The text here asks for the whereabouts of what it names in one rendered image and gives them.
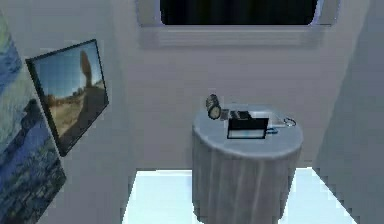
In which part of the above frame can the white framed window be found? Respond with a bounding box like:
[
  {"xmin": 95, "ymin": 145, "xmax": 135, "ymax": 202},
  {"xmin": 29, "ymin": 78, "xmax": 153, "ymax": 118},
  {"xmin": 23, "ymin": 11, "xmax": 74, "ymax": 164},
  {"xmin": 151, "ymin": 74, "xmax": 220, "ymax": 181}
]
[{"xmin": 135, "ymin": 0, "xmax": 342, "ymax": 48}]

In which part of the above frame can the blue unframed wall painting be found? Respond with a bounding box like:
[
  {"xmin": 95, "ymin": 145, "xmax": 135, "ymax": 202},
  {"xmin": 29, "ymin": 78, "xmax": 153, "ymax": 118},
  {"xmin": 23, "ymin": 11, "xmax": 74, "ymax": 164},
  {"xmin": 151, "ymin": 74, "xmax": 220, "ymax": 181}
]
[{"xmin": 0, "ymin": 13, "xmax": 67, "ymax": 224}]

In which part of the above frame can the black framed landscape picture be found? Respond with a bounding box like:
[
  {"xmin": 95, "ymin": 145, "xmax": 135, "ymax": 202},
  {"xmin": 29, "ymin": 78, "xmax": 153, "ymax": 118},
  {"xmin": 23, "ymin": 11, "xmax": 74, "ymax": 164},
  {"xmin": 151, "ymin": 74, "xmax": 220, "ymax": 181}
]
[{"xmin": 25, "ymin": 38, "xmax": 110, "ymax": 158}]

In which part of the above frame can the round grey alarm clock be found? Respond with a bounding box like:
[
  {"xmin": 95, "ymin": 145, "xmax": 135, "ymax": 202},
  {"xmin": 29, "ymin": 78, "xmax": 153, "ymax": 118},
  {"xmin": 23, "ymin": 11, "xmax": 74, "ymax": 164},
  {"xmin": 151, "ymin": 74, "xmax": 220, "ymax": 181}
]
[{"xmin": 205, "ymin": 93, "xmax": 222, "ymax": 121}]

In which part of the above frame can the round white draped table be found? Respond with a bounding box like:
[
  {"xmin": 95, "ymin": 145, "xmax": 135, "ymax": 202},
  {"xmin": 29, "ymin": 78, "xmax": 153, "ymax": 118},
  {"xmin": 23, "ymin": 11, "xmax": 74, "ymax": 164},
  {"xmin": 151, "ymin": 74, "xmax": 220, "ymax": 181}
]
[{"xmin": 191, "ymin": 103, "xmax": 304, "ymax": 224}]

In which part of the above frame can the black open laptop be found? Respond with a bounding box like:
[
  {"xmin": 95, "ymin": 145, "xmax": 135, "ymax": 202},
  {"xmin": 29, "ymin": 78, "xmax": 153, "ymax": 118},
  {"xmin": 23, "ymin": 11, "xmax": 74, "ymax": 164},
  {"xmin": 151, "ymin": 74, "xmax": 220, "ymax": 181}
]
[{"xmin": 226, "ymin": 117, "xmax": 270, "ymax": 140}]

